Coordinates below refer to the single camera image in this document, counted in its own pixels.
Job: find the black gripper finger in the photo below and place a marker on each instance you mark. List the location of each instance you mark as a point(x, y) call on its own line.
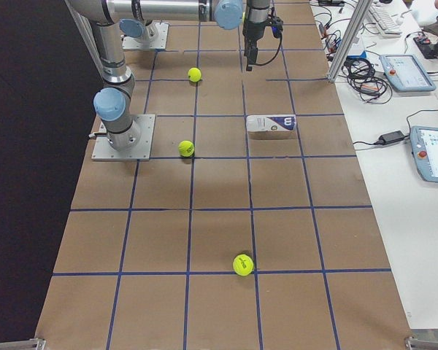
point(251, 54)

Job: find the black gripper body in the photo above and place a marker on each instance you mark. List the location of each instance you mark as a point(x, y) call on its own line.
point(254, 31)

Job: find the white blue tennis ball can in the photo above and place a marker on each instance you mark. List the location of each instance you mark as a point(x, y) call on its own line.
point(271, 123)

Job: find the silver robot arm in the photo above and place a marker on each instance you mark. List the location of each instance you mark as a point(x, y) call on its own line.
point(254, 17)
point(104, 18)

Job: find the tennis ball near base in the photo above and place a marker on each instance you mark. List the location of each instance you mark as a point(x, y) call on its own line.
point(186, 148)
point(194, 74)

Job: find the tennis ball front of table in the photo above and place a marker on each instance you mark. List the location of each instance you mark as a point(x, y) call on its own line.
point(243, 265)

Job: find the white computer keyboard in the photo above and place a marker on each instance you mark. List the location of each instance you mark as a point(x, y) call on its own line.
point(384, 23)

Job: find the far teach pendant tablet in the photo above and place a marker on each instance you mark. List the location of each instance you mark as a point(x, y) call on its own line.
point(406, 74)

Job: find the teach pendant tablet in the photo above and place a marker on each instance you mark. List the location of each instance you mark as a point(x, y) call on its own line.
point(406, 74)
point(424, 142)

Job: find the black power adapter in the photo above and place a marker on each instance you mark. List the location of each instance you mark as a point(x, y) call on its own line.
point(390, 138)

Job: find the near teach pendant tablet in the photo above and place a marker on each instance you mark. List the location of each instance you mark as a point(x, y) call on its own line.
point(424, 142)

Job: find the aluminium frame post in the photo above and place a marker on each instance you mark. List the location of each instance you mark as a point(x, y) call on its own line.
point(351, 31)

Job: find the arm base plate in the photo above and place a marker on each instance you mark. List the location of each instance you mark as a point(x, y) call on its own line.
point(134, 144)
point(137, 37)

